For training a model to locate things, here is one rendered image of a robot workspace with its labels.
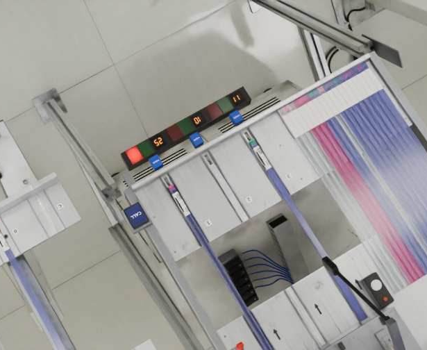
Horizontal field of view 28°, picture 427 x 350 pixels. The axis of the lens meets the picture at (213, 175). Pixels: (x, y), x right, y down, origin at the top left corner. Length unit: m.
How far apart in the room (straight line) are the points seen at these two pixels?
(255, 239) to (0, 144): 0.83
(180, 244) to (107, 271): 1.00
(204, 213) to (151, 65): 0.83
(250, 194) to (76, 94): 0.84
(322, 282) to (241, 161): 0.34
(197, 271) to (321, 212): 0.38
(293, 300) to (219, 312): 0.46
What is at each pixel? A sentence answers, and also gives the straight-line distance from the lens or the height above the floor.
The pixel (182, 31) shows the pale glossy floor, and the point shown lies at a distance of 2.73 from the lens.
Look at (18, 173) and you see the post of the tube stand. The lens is 2.72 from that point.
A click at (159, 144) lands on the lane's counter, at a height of 0.66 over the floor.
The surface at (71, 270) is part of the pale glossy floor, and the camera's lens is 2.93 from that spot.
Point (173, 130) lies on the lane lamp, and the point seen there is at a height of 0.65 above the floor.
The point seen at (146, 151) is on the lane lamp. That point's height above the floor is 0.66.
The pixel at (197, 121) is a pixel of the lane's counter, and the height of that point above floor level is 0.66.
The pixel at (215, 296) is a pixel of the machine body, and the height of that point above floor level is 0.62.
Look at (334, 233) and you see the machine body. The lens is 2.47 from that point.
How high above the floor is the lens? 2.46
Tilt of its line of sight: 56 degrees down
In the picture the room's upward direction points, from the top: 135 degrees clockwise
